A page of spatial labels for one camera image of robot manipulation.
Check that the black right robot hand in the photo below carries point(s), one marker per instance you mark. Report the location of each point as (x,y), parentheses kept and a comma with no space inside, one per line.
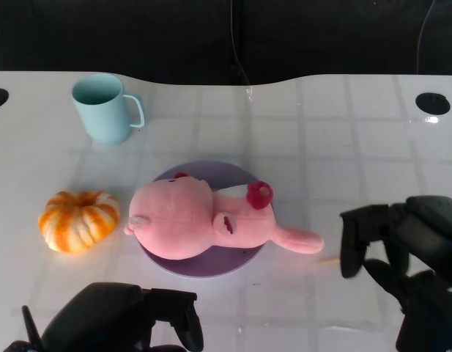
(427,234)

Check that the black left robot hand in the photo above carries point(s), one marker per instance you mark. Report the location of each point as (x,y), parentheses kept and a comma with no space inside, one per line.
(101,315)

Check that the pink plush beaver doll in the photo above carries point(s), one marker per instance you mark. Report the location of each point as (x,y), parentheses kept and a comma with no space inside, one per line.
(174,223)

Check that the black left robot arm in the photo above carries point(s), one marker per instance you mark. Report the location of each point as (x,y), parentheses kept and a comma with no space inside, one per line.
(20,346)

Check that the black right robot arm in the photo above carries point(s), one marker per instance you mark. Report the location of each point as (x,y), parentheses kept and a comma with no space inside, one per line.
(430,331)

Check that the lavender round plate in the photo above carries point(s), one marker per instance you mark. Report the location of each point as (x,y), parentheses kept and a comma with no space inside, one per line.
(196,265)

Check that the orange white striped pumpkin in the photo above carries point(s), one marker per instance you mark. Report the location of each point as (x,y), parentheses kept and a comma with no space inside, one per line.
(75,223)

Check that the light blue plastic mug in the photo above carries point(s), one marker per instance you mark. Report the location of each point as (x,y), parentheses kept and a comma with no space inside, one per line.
(101,117)

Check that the black backdrop curtain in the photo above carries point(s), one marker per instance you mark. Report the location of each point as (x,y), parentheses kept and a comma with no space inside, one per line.
(137,33)

